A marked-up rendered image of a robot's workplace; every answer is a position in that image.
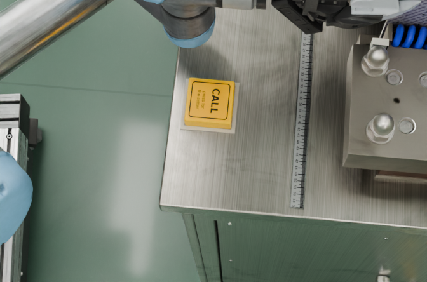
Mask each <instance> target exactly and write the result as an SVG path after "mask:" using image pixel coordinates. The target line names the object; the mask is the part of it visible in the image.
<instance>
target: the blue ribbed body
mask: <svg viewBox="0 0 427 282"><path fill-rule="evenodd" d="M391 45H392V47H398V46H400V47H401V48H410V47H411V48H416V49H421V48H423V49H425V50H427V27H426V26H422V27H421V28H420V31H419V34H418V33H416V27H415V26H414V25H411V26H409V29H408V32H405V27H404V25H402V24H400V25H398V27H397V28H396V32H393V35H392V43H391Z"/></svg>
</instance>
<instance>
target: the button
mask: <svg viewBox="0 0 427 282"><path fill-rule="evenodd" d="M234 91H235V82H234V81H221V80H213V79H198V78H189V82H188V89H187V99H186V109H185V115H184V122H185V125H187V126H201V127H209V128H224V129H231V124H232V117H233V104H234Z"/></svg>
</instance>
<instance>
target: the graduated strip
mask: <svg viewBox="0 0 427 282"><path fill-rule="evenodd" d="M314 45H315V33H314V34H307V35H306V34H305V33H304V32H303V31H301V41H300V51H299V69H298V79H297V98H296V107H295V126H294V144H293V154H292V173H291V183H290V201H289V208H294V209H302V210H304V202H305V191H306V170H307V160H308V139H309V119H310V108H311V87H312V77H313V56H314Z"/></svg>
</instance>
